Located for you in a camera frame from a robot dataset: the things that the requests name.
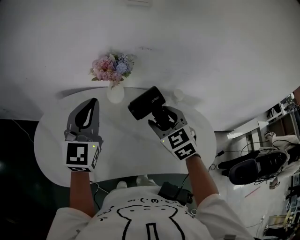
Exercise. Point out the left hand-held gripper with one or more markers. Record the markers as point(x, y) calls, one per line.
point(76, 155)

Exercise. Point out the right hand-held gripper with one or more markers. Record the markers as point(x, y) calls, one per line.
point(181, 143)

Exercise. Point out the black hair dryer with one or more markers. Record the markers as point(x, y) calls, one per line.
point(145, 103)

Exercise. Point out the white oval table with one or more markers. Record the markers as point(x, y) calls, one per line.
point(131, 152)

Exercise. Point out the person's right forearm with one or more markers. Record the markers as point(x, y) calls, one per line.
point(201, 180)

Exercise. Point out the person's left forearm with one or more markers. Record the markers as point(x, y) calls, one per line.
point(80, 192)

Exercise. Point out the white ceramic vase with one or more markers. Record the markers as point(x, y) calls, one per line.
point(115, 95)

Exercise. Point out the person's right leg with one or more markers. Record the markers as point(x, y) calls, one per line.
point(145, 180)

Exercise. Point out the person's leg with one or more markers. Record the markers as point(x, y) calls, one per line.
point(122, 184)
point(145, 180)

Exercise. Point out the pink and blue flower bouquet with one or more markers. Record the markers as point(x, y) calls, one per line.
point(110, 68)

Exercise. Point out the black waist pouch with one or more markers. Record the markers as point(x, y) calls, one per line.
point(172, 192)

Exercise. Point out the person's left leg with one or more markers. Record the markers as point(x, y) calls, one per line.
point(122, 184)

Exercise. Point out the person's white printed t-shirt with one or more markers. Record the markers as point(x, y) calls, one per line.
point(150, 218)

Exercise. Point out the thin red rod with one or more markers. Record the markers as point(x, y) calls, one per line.
point(253, 192)

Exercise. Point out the grey and black backpack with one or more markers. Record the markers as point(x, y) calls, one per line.
point(272, 162)

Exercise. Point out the white shelf unit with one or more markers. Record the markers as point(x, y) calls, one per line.
point(280, 107)

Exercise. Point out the white wall switch plate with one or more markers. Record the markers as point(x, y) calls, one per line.
point(138, 2)

